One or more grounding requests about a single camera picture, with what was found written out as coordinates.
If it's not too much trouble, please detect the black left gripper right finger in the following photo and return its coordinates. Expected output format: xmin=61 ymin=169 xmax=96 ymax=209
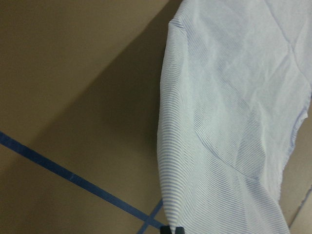
xmin=175 ymin=227 xmax=185 ymax=234

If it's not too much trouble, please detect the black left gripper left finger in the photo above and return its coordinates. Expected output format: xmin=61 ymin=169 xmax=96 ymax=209
xmin=160 ymin=226 xmax=172 ymax=234

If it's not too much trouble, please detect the light blue striped shirt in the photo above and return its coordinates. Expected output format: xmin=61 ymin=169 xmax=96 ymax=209
xmin=157 ymin=0 xmax=312 ymax=234

